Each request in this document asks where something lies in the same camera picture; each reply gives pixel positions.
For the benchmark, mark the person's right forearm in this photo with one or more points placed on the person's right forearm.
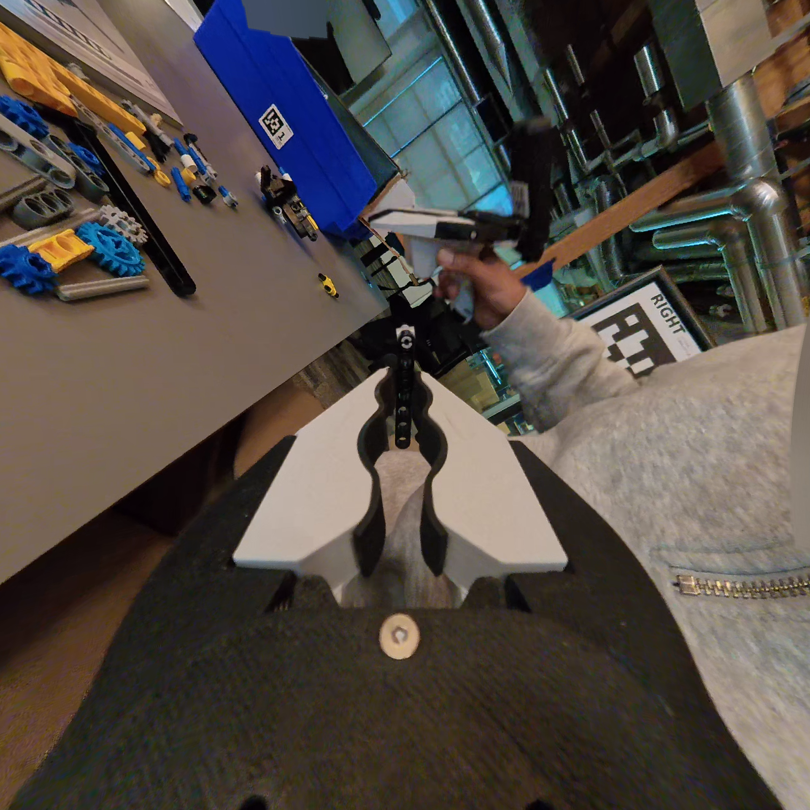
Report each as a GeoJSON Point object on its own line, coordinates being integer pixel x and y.
{"type": "Point", "coordinates": [557, 360]}

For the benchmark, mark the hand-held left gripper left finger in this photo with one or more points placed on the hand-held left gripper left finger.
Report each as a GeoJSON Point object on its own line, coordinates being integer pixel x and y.
{"type": "Point", "coordinates": [304, 506]}

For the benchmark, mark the long grey lego beam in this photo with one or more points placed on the long grey lego beam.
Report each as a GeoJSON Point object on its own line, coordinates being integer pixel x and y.
{"type": "Point", "coordinates": [38, 152]}

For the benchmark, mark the person's right hand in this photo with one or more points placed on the person's right hand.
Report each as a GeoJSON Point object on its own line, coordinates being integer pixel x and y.
{"type": "Point", "coordinates": [490, 291]}

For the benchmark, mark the small dark blue lego gear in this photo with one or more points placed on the small dark blue lego gear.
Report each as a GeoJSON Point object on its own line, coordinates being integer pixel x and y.
{"type": "Point", "coordinates": [22, 117]}

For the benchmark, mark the silver ventilation ducts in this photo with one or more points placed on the silver ventilation ducts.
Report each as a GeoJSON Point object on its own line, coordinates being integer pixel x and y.
{"type": "Point", "coordinates": [696, 158]}

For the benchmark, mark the long black lego beam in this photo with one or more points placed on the long black lego beam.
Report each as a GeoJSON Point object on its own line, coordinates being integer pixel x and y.
{"type": "Point", "coordinates": [139, 221]}

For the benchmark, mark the yellow lego connector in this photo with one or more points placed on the yellow lego connector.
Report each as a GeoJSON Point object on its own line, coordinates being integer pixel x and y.
{"type": "Point", "coordinates": [60, 250]}

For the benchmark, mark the wooden beam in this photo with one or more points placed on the wooden beam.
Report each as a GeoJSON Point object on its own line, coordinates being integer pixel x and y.
{"type": "Point", "coordinates": [633, 202]}

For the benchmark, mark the blue plastic bin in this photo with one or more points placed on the blue plastic bin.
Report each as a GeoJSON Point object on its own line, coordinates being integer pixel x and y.
{"type": "Point", "coordinates": [291, 126]}

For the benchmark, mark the cardboard box with white flap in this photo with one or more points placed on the cardboard box with white flap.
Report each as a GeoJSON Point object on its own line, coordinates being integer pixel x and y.
{"type": "Point", "coordinates": [392, 209]}

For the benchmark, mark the person's grey zip hoodie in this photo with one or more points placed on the person's grey zip hoodie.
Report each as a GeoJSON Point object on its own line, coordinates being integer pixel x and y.
{"type": "Point", "coordinates": [664, 506]}

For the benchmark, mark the yellow lego panels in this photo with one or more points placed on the yellow lego panels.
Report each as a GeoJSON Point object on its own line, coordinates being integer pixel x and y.
{"type": "Point", "coordinates": [57, 76]}

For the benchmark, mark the small black lego assembly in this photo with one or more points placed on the small black lego assembly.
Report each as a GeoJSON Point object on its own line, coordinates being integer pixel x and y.
{"type": "Point", "coordinates": [288, 202]}

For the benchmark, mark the short grey lego beam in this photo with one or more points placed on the short grey lego beam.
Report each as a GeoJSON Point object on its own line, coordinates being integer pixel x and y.
{"type": "Point", "coordinates": [43, 209]}

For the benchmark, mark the large light blue lego gear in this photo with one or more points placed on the large light blue lego gear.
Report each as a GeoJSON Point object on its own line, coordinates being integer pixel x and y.
{"type": "Point", "coordinates": [112, 248]}

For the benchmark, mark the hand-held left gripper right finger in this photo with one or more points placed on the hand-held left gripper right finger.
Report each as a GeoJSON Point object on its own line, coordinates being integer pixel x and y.
{"type": "Point", "coordinates": [493, 506]}

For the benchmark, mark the framed black-white marker sign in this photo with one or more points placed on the framed black-white marker sign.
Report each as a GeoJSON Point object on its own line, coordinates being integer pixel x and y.
{"type": "Point", "coordinates": [645, 335]}

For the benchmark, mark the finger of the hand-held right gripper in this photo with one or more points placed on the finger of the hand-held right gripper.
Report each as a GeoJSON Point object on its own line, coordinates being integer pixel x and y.
{"type": "Point", "coordinates": [411, 230]}
{"type": "Point", "coordinates": [411, 214]}

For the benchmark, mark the small yellow lego pin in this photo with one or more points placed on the small yellow lego pin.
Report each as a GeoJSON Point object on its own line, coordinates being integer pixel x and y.
{"type": "Point", "coordinates": [328, 285]}

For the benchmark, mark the small grey lego gear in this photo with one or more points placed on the small grey lego gear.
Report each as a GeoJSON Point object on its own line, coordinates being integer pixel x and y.
{"type": "Point", "coordinates": [125, 223]}

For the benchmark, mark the grey lego axle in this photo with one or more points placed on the grey lego axle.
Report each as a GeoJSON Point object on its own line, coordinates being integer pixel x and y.
{"type": "Point", "coordinates": [104, 288]}

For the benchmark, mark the lego instruction booklet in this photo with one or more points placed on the lego instruction booklet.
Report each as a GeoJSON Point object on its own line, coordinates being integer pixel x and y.
{"type": "Point", "coordinates": [82, 38]}

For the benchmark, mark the short black lego beam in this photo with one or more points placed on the short black lego beam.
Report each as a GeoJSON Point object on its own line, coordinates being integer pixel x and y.
{"type": "Point", "coordinates": [405, 392]}

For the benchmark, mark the cluster of small lego pins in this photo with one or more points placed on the cluster of small lego pins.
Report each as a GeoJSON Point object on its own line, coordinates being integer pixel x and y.
{"type": "Point", "coordinates": [190, 168]}

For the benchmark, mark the dark blue double lego gear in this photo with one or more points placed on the dark blue double lego gear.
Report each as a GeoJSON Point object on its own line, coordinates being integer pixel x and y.
{"type": "Point", "coordinates": [25, 269]}

